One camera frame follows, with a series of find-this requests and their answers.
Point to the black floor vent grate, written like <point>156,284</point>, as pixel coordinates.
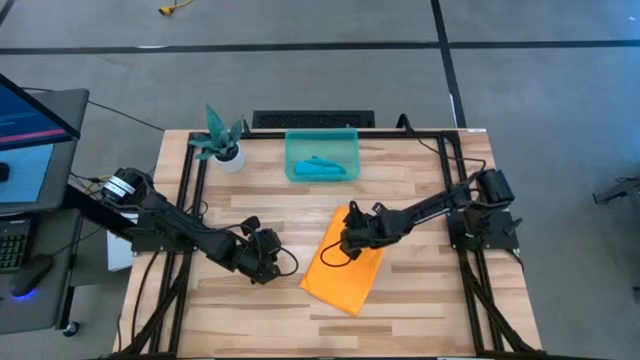
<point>312,119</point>

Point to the green plant in white pot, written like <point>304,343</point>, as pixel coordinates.
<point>227,150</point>

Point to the small black round device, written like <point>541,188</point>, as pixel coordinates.
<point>3,172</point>

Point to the black caster wheel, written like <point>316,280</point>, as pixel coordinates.
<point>71,328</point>

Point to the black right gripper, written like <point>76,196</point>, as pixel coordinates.
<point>375,230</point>

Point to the black aluminium table frame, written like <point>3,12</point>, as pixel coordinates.
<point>320,134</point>

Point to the orange microfiber towel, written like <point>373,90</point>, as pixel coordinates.
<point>340,285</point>

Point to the black-framed computer monitor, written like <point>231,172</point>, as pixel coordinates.
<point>30,122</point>

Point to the grey laptop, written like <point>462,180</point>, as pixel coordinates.
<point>65,165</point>

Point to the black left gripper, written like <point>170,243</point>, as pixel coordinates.
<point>260,252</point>

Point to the black diagonal support bar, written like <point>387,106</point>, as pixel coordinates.
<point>85,205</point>

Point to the black computer mouse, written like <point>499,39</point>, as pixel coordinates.
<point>30,275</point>

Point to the grey cart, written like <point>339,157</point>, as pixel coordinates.
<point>50,315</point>

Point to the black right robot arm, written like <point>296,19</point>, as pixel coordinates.
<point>430,210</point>

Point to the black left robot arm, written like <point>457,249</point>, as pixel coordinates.
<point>170,222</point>

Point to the white box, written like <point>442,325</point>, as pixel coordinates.
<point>117,255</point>

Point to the teal plastic basket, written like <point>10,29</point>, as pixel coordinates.
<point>350,145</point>

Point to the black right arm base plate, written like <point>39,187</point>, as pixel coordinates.
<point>495,240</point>

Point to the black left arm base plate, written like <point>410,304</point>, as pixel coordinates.
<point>150,246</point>

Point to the black keyboard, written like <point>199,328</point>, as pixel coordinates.
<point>12,247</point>

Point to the teal microfiber towel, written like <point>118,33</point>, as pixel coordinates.
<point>320,167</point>

